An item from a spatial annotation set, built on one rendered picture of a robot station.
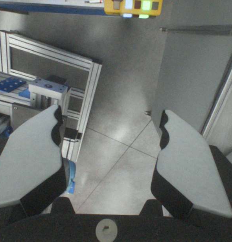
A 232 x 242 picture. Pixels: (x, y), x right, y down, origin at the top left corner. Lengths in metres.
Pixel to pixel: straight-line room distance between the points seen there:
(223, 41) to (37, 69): 1.36
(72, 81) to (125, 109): 0.69
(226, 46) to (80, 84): 1.12
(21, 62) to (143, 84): 1.17
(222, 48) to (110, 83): 1.11
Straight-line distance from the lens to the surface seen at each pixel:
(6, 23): 1.86
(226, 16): 0.88
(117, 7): 0.51
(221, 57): 0.82
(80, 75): 1.46
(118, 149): 2.15
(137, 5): 0.52
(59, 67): 1.50
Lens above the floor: 1.59
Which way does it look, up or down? 58 degrees down
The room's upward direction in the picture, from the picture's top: 180 degrees counter-clockwise
